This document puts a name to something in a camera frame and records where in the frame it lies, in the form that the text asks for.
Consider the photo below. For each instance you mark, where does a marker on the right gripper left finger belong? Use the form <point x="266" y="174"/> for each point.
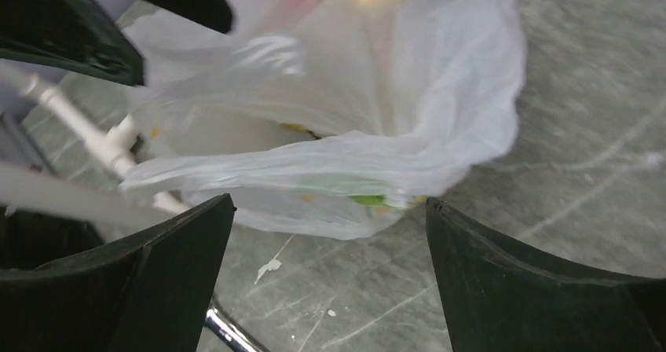
<point x="148" y="291"/>

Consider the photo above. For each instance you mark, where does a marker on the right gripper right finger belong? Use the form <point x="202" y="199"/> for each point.
<point x="500" y="294"/>

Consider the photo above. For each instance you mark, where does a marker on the translucent white plastic bag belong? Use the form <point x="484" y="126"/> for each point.
<point x="326" y="118"/>

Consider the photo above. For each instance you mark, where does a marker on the silver open-end wrench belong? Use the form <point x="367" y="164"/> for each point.
<point x="232" y="334"/>

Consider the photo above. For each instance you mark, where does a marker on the white PVC pipe frame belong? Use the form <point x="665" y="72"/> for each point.
<point x="111" y="148"/>

